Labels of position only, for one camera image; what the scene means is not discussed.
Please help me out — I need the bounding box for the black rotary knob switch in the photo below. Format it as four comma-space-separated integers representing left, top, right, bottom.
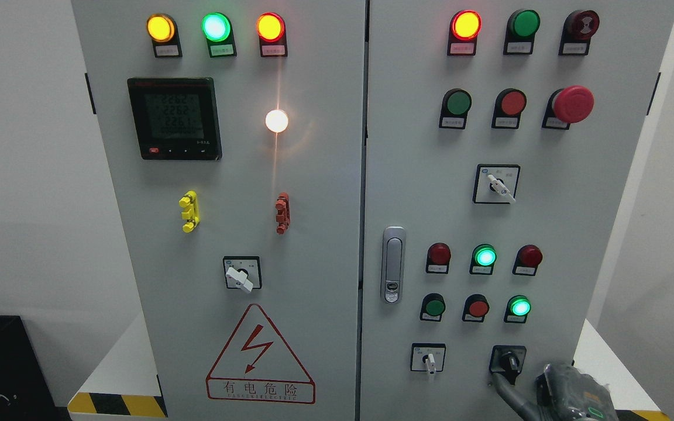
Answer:
489, 346, 527, 385

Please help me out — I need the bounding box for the grey electrical cabinet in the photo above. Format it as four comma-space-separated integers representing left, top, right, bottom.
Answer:
72, 1, 674, 420

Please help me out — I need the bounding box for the red terminal connector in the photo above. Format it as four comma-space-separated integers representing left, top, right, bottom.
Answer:
274, 192, 291, 235

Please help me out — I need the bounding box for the bright white indicator light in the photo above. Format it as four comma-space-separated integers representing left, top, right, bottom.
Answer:
264, 109, 289, 133

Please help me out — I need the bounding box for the dark red indicator light left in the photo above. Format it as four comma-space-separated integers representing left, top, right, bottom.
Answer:
425, 243, 452, 274

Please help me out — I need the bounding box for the dark red indicator light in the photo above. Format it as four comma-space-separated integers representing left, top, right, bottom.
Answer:
513, 244, 544, 277
425, 243, 452, 274

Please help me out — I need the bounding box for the green push button lower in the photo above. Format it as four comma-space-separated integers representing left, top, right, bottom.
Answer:
419, 292, 446, 322

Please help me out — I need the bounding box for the green push button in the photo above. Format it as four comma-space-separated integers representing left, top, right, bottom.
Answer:
438, 88, 472, 130
419, 292, 446, 322

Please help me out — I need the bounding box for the yellow terminal connector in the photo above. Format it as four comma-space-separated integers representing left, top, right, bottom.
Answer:
178, 190, 200, 233

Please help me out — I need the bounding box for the lit green indicator light middle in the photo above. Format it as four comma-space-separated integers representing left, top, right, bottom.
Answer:
470, 243, 497, 275

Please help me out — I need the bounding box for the lit green indicator light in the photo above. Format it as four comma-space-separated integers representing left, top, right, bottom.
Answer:
201, 12, 236, 58
470, 243, 497, 275
504, 294, 531, 323

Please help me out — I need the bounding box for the green push button upper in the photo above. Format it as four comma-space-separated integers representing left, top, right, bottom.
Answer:
438, 88, 472, 130

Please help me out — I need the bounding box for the red push button lower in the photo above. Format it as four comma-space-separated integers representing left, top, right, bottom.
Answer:
461, 294, 490, 323

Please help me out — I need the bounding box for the red push button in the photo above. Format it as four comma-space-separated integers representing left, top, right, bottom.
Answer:
461, 294, 490, 323
490, 88, 527, 130

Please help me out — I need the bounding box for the red electric hazard warning sticker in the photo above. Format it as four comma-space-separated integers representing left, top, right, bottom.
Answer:
206, 303, 317, 405

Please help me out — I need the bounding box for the black digital power meter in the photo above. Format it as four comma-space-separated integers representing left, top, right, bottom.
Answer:
128, 77, 222, 161

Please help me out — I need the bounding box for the lit red indicator light left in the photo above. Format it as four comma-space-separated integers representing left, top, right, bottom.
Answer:
256, 12, 288, 57

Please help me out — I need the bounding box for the lit red indicator light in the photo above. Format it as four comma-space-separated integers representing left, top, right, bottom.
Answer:
447, 9, 482, 56
256, 12, 288, 57

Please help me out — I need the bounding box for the dark red indicator light right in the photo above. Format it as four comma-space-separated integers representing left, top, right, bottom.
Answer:
513, 244, 544, 277

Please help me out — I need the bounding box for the red push button upper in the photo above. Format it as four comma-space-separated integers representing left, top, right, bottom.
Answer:
490, 88, 527, 130

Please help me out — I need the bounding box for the lit green indicator light lower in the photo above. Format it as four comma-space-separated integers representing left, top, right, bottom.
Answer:
504, 294, 531, 323

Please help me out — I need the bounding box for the lit red indicator light right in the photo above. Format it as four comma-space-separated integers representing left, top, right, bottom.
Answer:
447, 9, 482, 56

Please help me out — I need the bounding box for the yellow indicator light top left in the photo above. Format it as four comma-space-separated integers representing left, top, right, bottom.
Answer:
146, 13, 183, 58

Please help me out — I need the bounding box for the unlit green indicator light top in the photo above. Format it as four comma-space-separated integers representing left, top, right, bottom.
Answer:
503, 9, 541, 55

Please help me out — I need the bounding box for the red emergency stop mushroom button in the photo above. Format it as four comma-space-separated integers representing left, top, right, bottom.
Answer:
541, 85, 594, 130

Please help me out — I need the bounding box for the white platform with hazard stripes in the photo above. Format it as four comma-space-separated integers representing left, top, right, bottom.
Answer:
67, 314, 669, 420

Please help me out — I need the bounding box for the red black buzzer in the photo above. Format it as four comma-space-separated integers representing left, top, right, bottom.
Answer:
559, 9, 601, 56

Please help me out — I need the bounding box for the black box lower left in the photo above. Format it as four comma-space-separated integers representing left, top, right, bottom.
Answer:
0, 315, 59, 420

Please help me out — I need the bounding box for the silver cabinet door handle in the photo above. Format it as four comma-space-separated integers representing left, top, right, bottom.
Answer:
380, 226, 406, 304

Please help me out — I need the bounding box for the white lever selector switch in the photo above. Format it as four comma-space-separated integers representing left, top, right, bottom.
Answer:
222, 256, 262, 294

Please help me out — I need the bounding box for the white selector switch upper right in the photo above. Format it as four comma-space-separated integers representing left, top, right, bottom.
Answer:
473, 164, 521, 203

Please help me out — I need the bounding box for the white selector switch lower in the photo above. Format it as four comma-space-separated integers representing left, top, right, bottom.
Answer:
410, 342, 446, 382

